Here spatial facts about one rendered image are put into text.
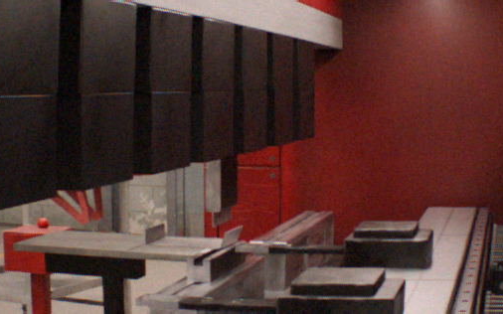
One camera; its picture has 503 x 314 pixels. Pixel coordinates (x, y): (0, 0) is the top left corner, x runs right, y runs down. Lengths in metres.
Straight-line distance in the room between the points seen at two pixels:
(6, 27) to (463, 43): 1.68
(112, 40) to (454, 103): 1.44
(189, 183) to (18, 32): 8.72
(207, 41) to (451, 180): 1.13
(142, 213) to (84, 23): 8.84
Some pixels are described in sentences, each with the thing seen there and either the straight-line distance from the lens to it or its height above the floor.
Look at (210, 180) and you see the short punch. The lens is 1.56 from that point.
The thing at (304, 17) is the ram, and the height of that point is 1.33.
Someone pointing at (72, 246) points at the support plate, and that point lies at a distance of 1.59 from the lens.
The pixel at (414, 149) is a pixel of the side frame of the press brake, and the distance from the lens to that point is 2.42.
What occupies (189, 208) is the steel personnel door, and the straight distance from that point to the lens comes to 9.56.
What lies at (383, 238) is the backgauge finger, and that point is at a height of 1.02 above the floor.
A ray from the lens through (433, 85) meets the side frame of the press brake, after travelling 2.41.
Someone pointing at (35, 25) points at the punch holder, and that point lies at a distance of 0.88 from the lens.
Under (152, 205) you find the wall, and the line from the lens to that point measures 9.75.
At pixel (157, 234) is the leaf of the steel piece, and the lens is 1.67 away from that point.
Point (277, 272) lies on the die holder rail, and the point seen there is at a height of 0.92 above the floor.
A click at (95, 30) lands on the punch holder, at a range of 1.00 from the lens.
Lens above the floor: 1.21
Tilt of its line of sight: 3 degrees down
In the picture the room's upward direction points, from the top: straight up
